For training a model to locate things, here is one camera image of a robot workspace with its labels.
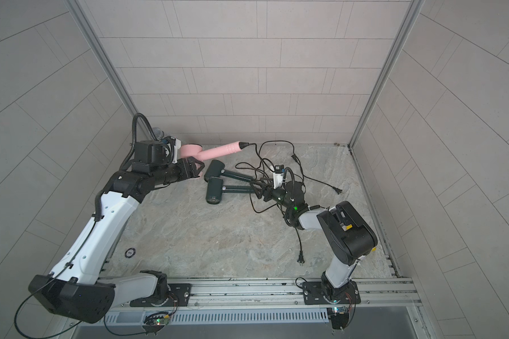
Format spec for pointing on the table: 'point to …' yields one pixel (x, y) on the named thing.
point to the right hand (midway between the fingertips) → (256, 183)
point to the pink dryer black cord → (302, 256)
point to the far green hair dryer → (216, 168)
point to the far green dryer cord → (336, 190)
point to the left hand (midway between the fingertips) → (202, 164)
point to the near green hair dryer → (215, 190)
